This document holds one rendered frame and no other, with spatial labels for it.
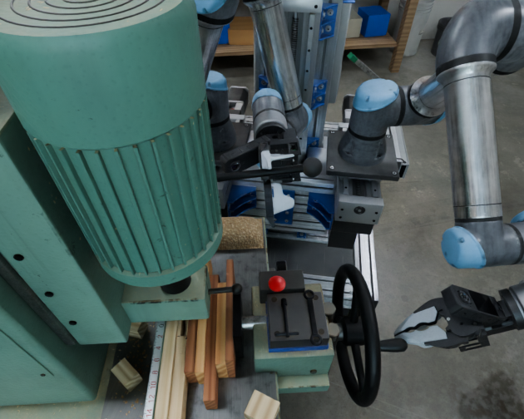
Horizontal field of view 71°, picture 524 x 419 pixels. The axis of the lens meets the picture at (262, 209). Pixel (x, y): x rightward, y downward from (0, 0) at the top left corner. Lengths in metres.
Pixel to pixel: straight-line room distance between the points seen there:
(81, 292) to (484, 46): 0.74
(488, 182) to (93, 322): 0.68
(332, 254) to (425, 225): 0.73
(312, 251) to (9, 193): 1.42
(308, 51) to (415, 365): 1.31
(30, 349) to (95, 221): 0.29
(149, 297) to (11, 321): 0.19
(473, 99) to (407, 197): 1.68
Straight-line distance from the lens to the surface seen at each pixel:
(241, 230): 0.83
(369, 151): 1.19
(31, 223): 0.46
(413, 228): 2.22
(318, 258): 1.69
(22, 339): 0.62
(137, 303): 0.64
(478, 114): 0.74
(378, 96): 1.10
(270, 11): 0.93
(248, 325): 0.68
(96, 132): 0.33
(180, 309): 0.65
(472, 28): 0.78
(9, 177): 0.42
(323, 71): 1.26
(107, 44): 0.30
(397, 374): 1.75
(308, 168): 0.63
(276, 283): 0.64
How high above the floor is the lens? 1.57
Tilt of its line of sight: 47 degrees down
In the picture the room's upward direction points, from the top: straight up
